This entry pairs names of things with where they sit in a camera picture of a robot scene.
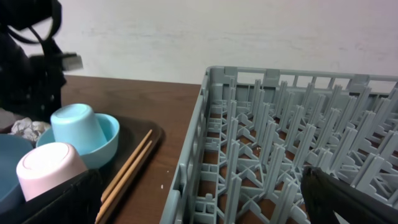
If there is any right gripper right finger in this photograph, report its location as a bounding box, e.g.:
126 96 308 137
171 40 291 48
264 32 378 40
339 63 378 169
300 166 397 224

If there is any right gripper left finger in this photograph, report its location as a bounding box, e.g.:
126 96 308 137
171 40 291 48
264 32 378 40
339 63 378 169
1 169 103 224

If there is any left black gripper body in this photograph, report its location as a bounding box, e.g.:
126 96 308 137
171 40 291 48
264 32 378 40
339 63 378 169
1 32 66 122

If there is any white tissue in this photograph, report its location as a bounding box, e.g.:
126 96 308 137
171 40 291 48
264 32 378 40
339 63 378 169
9 118 51 142

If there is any dark blue plate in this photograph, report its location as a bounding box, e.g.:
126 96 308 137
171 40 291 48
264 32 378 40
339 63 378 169
0 134 33 213

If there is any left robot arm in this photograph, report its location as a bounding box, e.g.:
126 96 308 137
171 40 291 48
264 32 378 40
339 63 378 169
1 0 67 122

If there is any grey dishwasher rack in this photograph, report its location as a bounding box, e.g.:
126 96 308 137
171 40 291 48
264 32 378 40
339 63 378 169
160 66 397 223

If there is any wooden chopstick right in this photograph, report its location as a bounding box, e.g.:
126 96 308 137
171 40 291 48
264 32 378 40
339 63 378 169
95 141 152 224

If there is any wooden chopstick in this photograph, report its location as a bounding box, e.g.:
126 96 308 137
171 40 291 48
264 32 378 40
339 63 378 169
95 141 152 224
101 130 152 203

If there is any white pink cup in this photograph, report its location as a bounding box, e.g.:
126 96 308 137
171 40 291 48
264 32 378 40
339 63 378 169
16 142 88 201

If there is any light blue cup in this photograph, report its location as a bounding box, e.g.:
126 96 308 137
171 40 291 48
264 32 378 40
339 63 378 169
50 103 107 154

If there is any light blue bowl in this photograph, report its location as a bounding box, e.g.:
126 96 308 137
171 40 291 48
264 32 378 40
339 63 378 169
36 113 120 169

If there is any brown serving tray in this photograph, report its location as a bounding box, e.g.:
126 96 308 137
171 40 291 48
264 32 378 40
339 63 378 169
97 116 164 223

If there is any wooden chopstick left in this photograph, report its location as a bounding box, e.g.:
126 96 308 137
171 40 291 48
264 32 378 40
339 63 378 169
101 130 152 203

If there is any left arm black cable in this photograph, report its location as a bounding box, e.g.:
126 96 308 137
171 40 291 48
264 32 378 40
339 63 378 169
6 0 63 78

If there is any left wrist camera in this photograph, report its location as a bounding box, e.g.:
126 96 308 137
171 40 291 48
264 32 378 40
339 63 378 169
29 53 83 71

